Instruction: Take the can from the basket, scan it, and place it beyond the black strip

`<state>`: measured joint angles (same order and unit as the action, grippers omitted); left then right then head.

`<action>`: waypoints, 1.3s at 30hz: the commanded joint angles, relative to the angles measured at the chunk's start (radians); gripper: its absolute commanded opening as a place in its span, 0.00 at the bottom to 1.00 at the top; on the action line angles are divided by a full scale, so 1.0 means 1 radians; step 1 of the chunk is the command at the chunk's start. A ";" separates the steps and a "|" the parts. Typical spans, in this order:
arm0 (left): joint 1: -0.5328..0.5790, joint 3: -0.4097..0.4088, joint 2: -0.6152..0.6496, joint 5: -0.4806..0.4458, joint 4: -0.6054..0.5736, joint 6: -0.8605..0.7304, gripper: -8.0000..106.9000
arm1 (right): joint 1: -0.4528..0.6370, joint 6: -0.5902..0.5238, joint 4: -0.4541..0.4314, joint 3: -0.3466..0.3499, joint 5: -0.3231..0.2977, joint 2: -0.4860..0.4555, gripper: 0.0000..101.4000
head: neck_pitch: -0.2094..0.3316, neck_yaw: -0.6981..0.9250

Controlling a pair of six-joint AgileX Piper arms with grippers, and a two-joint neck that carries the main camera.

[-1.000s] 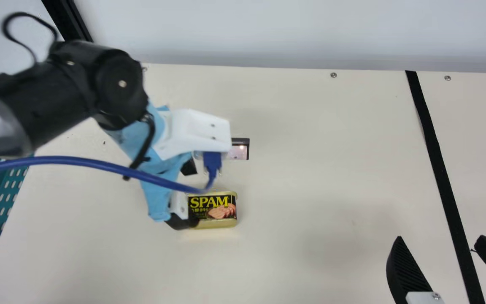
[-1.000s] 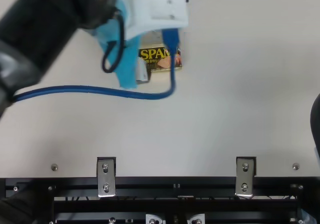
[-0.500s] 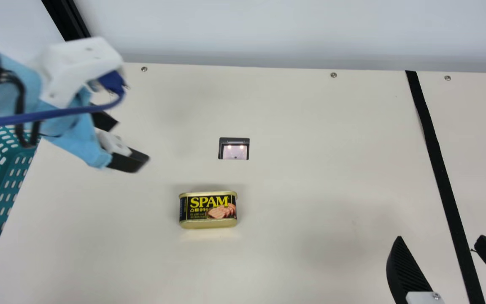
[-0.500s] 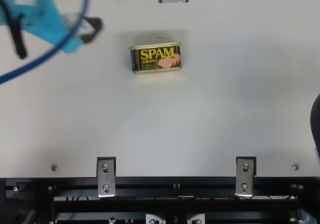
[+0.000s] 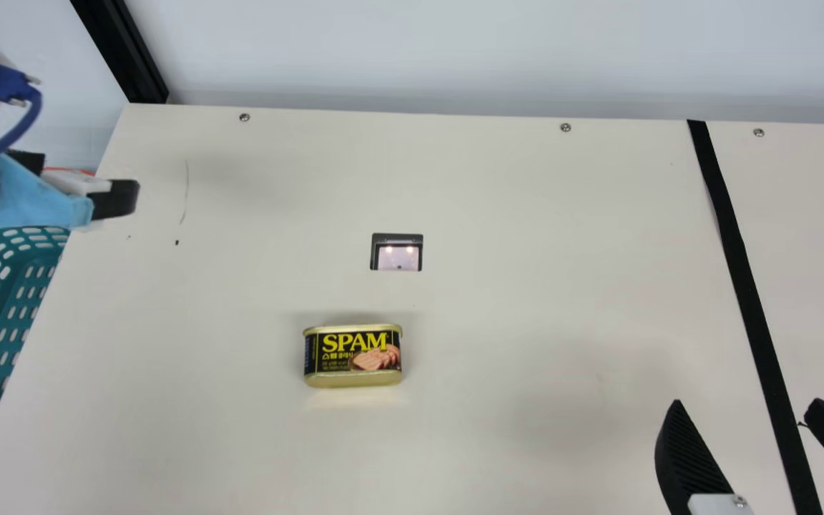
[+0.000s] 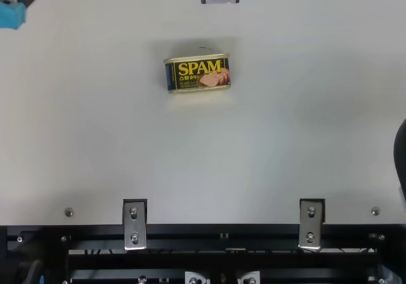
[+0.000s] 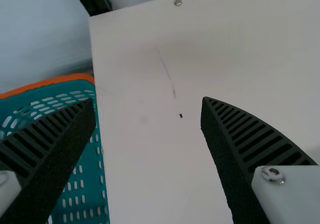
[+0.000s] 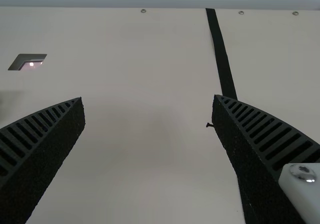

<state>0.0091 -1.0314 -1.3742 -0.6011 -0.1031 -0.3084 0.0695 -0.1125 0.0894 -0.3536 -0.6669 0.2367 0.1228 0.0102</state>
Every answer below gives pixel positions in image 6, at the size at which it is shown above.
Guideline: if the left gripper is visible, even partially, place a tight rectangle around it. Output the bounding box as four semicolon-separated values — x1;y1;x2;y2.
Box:
0;0;39;31

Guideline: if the rectangular tin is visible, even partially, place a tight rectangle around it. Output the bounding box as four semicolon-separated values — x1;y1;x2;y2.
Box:
162;52;232;95

